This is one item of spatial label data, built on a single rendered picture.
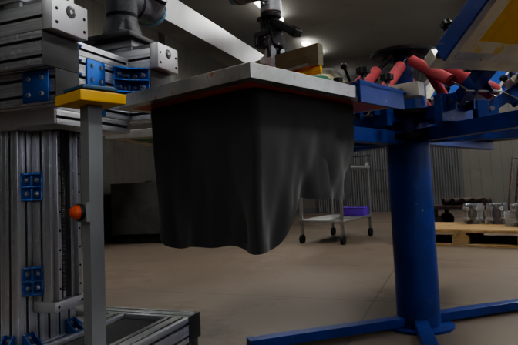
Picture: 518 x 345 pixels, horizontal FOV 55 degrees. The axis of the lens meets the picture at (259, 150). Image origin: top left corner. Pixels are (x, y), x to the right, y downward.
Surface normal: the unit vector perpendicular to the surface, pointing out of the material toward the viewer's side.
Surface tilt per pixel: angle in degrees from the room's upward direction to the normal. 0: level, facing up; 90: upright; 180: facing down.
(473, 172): 90
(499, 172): 90
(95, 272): 90
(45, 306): 90
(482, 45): 148
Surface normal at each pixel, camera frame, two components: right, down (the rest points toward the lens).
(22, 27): -0.36, -0.05
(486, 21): 0.20, 0.80
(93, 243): 0.75, -0.07
